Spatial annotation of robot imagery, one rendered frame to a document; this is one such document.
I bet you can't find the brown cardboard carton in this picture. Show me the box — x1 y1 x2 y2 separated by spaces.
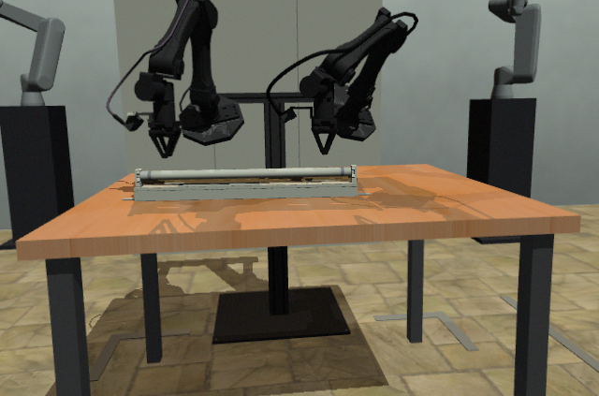
143 176 351 184

